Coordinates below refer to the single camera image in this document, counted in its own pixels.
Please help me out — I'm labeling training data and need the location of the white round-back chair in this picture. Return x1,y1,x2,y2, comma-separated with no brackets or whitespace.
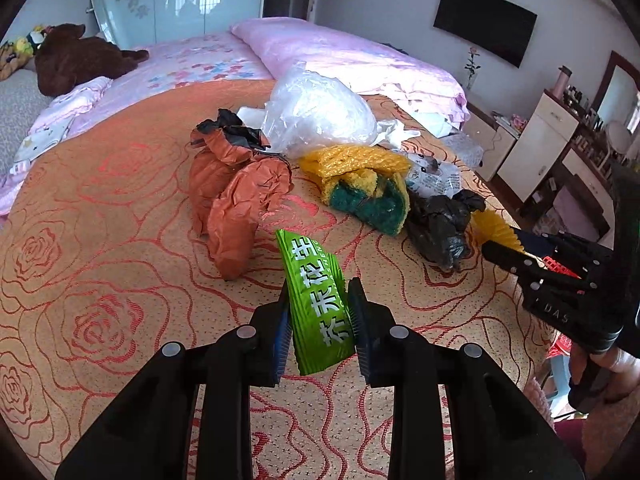
605,121,635,163

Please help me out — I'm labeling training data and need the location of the grey headboard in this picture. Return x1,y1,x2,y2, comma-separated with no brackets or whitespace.
0,67,56,176

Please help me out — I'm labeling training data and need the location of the brown teddy bear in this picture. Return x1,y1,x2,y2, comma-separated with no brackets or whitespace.
34,23,150,98

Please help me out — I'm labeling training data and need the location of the black wall television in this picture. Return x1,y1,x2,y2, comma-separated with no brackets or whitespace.
432,0,538,68

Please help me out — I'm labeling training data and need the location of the orange crumpled bag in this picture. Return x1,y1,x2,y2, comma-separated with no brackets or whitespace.
188,127,294,281

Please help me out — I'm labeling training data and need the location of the white folded tissue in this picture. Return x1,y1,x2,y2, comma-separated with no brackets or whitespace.
236,106,273,128

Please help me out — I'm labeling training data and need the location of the pink thermos bottle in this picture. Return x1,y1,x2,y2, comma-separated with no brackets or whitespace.
551,65,572,98

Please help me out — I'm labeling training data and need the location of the crinkled clear plastic wrap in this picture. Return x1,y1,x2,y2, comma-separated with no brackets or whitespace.
447,131,485,167

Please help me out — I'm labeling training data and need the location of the artificial rose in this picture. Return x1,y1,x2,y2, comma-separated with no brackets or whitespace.
464,46,482,92

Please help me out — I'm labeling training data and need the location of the pink quilt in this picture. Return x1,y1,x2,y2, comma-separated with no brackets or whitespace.
231,16,471,123

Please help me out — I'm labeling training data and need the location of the yellow green sponge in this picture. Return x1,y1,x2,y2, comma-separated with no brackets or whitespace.
322,169,411,237

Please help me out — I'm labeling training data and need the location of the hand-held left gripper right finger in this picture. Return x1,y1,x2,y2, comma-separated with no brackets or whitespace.
347,277,586,480

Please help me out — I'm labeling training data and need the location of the clear plastic bag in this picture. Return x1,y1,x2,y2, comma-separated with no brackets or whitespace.
260,60,379,158

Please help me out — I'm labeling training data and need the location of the yellow corrugated sponge cloth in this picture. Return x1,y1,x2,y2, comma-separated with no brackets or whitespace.
298,144,413,196

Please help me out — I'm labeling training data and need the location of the yellow green plush toy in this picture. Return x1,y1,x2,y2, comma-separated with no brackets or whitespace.
14,26,47,57

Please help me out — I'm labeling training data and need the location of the yellow pleated wrapper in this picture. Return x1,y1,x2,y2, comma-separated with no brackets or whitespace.
472,207,523,252

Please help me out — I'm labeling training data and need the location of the small black plastic bag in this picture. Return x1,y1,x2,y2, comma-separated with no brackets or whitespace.
194,109,273,153

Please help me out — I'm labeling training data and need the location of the pink pillow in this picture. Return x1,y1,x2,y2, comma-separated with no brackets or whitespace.
10,76,113,176

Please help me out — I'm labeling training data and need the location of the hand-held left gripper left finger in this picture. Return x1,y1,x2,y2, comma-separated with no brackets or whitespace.
55,277,294,480

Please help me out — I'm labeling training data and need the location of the large black plastic bag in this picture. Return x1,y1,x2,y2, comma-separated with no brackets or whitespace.
404,189,487,273

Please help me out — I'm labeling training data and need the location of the white nightstand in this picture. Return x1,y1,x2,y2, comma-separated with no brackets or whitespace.
465,102,521,181

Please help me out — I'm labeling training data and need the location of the person's right hand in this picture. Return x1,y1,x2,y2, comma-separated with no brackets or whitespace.
570,346,640,406

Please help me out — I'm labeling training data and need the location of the clear printed packet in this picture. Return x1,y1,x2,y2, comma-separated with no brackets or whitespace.
405,152,463,200

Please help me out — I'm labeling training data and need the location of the white star-printed cloth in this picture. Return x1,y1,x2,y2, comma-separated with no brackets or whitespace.
12,119,71,163

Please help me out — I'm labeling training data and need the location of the white dresser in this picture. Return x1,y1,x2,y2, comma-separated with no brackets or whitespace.
495,87,613,241

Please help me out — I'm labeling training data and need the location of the green snack packet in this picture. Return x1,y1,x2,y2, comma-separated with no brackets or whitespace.
276,229,357,376

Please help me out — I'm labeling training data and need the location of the pink floral bed sheet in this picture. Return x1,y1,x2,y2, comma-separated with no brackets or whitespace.
0,30,276,216

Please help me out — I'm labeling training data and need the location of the white tissue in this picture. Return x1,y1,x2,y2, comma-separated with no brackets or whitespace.
375,120,422,150
236,106,273,128

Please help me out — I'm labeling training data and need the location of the brown braided plush toy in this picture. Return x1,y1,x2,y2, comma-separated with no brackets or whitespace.
0,41,30,81

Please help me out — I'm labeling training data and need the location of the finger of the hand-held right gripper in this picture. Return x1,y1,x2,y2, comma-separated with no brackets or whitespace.
482,241,546,286
515,230,561,258

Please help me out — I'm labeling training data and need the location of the brown framed mirror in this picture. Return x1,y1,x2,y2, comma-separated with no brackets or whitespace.
592,50,640,126

